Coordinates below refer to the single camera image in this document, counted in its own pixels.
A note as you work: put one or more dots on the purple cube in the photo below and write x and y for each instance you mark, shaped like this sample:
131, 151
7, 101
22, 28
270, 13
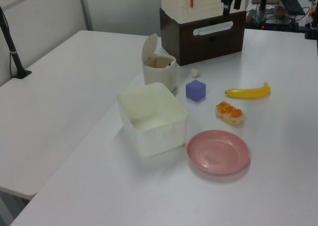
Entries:
195, 90

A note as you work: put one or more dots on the black clamp mount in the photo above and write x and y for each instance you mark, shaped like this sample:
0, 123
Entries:
311, 31

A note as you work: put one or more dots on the small tan cardboard box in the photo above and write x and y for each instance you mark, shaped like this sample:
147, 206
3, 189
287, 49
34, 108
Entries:
279, 11

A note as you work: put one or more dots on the white plastic storage box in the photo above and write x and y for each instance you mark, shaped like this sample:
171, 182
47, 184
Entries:
151, 119

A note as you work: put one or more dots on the dark brown drawer box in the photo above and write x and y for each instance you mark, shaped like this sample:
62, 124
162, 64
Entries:
206, 39

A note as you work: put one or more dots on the pink plastic plate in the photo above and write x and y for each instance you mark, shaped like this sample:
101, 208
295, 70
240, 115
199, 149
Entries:
218, 152

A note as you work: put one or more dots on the orange glazed toy bread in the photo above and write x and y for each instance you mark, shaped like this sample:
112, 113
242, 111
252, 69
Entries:
229, 113

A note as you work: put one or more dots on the cream toy cabinet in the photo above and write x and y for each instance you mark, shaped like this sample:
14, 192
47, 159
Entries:
191, 2

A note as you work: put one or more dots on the yellow toy banana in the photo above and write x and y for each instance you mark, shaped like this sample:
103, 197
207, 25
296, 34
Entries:
248, 92

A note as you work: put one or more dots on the black electronics box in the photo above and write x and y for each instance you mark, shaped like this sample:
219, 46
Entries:
278, 23

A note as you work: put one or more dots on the black keyboard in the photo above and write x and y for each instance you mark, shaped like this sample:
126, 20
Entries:
294, 3

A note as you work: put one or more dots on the white paper ball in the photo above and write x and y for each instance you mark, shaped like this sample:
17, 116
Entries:
196, 72

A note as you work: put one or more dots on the cream trash can with lid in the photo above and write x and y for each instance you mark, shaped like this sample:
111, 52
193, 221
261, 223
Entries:
159, 67

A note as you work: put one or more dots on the black camera stand pole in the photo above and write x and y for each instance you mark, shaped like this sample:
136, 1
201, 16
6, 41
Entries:
11, 44

